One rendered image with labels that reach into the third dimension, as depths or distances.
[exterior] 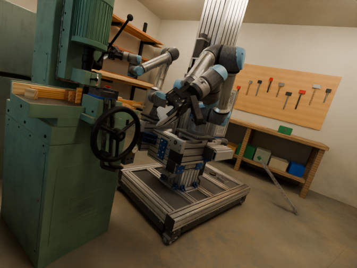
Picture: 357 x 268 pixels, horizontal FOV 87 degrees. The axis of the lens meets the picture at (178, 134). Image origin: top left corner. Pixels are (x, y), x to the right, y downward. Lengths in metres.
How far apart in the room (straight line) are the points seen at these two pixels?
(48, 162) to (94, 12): 0.75
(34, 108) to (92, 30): 0.47
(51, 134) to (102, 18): 0.61
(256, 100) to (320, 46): 1.29
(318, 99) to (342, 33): 1.06
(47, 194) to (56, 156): 0.20
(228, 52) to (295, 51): 3.08
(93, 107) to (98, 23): 0.42
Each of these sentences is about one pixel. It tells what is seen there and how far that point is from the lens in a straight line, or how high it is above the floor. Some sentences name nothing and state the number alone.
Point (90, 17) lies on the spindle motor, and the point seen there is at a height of 1.32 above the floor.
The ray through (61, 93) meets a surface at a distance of 1.16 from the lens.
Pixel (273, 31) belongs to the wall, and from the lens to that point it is 4.33.
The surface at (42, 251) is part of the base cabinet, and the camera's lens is 1.37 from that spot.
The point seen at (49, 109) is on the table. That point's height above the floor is 0.88.
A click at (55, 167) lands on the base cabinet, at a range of 1.09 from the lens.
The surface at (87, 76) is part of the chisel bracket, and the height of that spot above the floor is 1.05.
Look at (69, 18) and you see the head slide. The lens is 1.29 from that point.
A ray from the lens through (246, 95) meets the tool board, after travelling 4.07.
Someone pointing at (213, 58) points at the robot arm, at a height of 1.31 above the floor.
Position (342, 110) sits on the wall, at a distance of 4.08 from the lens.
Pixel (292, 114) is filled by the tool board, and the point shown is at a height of 1.21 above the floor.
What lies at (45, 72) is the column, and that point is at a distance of 1.35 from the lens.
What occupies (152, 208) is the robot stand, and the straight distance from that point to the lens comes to 1.60.
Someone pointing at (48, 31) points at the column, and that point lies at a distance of 1.37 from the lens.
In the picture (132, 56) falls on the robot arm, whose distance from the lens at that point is 1.77.
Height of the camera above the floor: 1.08
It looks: 12 degrees down
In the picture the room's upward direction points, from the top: 14 degrees clockwise
